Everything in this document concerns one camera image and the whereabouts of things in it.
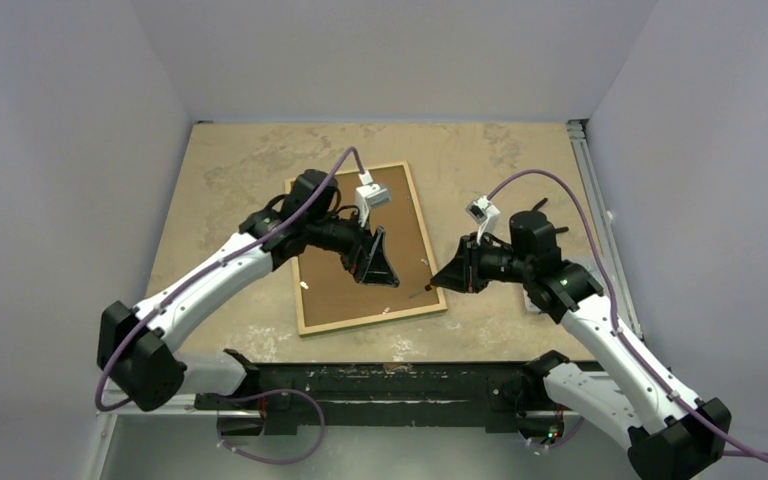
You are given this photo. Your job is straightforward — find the orange handled pliers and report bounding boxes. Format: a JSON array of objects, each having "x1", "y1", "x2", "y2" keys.
[{"x1": 531, "y1": 197, "x2": 570, "y2": 235}]

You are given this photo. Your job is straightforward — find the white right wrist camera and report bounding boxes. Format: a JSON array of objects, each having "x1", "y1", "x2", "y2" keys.
[{"x1": 465, "y1": 196, "x2": 500, "y2": 244}]

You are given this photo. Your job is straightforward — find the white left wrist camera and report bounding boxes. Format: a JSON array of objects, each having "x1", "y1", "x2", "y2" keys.
[{"x1": 355, "y1": 170, "x2": 391, "y2": 227}]

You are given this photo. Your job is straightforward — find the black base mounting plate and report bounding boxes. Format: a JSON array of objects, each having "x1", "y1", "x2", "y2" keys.
[{"x1": 195, "y1": 360, "x2": 575, "y2": 444}]

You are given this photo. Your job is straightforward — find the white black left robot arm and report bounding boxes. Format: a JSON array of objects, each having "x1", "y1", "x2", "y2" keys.
[{"x1": 96, "y1": 169, "x2": 400, "y2": 412}]

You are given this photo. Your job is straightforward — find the aluminium rail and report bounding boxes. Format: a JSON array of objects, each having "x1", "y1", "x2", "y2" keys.
[
  {"x1": 566, "y1": 120, "x2": 645, "y2": 341},
  {"x1": 96, "y1": 369, "x2": 683, "y2": 418}
]

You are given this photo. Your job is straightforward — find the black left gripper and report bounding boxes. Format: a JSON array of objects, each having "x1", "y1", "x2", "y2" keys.
[{"x1": 307, "y1": 206, "x2": 399, "y2": 287}]

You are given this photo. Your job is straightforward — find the yellow handled screwdriver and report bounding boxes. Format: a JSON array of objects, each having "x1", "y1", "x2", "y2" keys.
[{"x1": 408, "y1": 284, "x2": 433, "y2": 299}]

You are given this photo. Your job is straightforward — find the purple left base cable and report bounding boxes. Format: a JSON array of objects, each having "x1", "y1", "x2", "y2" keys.
[{"x1": 215, "y1": 388, "x2": 326, "y2": 466}]

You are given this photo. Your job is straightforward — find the aluminium right side rail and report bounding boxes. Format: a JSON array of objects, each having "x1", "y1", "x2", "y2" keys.
[{"x1": 566, "y1": 120, "x2": 645, "y2": 341}]

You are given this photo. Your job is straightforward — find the aluminium front rail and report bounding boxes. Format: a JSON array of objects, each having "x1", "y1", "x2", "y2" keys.
[{"x1": 96, "y1": 369, "x2": 683, "y2": 418}]

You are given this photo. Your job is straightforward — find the clear plastic box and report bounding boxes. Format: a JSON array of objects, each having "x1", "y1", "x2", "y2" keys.
[{"x1": 523, "y1": 260, "x2": 604, "y2": 322}]

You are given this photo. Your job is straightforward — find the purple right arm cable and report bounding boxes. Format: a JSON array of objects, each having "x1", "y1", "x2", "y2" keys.
[{"x1": 486, "y1": 169, "x2": 768, "y2": 470}]

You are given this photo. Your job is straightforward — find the green wooden picture frame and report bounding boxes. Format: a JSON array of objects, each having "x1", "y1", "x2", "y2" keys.
[{"x1": 289, "y1": 162, "x2": 447, "y2": 336}]

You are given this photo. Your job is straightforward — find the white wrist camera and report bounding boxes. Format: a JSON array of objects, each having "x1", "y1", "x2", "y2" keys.
[
  {"x1": 355, "y1": 170, "x2": 391, "y2": 227},
  {"x1": 465, "y1": 196, "x2": 500, "y2": 244}
]

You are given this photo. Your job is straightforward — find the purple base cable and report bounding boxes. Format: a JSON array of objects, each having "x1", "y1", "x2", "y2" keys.
[
  {"x1": 526, "y1": 410, "x2": 587, "y2": 452},
  {"x1": 215, "y1": 388, "x2": 326, "y2": 466}
]

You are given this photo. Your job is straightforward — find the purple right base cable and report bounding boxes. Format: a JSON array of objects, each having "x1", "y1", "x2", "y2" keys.
[{"x1": 526, "y1": 410, "x2": 587, "y2": 452}]

